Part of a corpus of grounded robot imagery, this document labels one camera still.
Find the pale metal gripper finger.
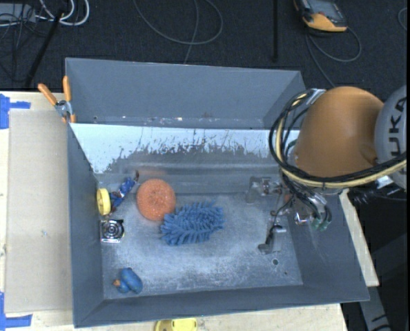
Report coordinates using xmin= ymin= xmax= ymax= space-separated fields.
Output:
xmin=245 ymin=176 xmax=282 ymax=204
xmin=257 ymin=223 xmax=288 ymax=255

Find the blue chenille duster cloth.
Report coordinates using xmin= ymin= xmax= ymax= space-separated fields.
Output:
xmin=159 ymin=200 xmax=226 ymax=247

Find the grey metal bin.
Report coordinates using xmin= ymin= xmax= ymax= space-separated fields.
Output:
xmin=64 ymin=57 xmax=371 ymax=329

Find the orange round scrubber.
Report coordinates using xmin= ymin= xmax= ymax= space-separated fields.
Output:
xmin=136 ymin=179 xmax=177 ymax=221

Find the blue and brown toy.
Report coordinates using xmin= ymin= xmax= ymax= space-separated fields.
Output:
xmin=109 ymin=172 xmax=140 ymax=210

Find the blue rubber duck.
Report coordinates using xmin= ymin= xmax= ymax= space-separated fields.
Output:
xmin=113 ymin=267 xmax=144 ymax=294

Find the silver square ringed block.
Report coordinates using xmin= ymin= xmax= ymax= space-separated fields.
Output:
xmin=99 ymin=218 xmax=126 ymax=243

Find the yellow round disc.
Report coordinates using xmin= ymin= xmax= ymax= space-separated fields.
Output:
xmin=96 ymin=188 xmax=113 ymax=217

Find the pale brown flat board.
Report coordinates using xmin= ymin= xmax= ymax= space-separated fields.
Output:
xmin=3 ymin=108 xmax=74 ymax=314

